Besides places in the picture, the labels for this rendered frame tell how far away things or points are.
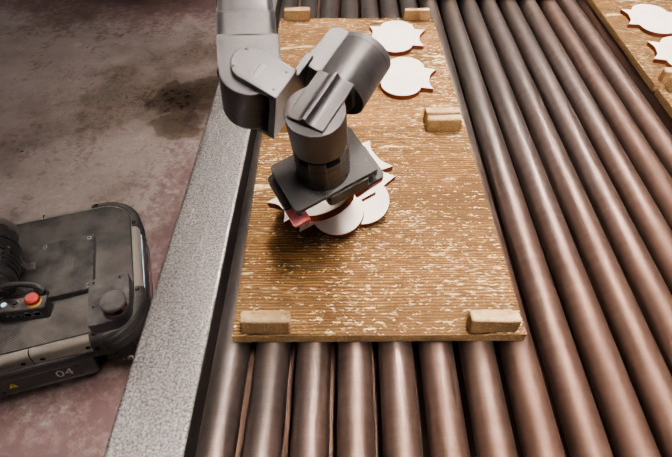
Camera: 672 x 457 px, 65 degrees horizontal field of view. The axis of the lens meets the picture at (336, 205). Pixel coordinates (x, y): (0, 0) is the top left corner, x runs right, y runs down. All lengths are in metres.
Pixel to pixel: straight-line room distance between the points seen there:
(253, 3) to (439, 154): 0.45
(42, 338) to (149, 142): 1.17
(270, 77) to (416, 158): 0.43
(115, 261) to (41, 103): 1.44
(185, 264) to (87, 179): 1.71
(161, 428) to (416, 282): 0.34
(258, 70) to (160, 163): 1.94
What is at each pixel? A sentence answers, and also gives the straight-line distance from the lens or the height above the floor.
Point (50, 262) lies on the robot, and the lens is 1.79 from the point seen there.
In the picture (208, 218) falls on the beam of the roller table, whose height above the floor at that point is 0.92.
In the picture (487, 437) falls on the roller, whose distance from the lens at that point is 0.63.
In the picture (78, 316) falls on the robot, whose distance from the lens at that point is 1.65.
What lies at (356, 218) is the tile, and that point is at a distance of 0.73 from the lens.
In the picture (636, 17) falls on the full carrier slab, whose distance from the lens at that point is 1.43.
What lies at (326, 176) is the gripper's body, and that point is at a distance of 0.54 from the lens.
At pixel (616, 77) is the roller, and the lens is 1.23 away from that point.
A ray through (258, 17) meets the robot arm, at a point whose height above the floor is 1.26.
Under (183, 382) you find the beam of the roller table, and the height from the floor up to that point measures 0.92.
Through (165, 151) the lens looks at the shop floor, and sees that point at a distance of 2.47.
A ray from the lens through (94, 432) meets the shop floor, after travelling 1.74.
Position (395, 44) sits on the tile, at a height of 0.95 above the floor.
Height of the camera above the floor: 1.49
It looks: 45 degrees down
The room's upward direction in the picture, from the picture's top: straight up
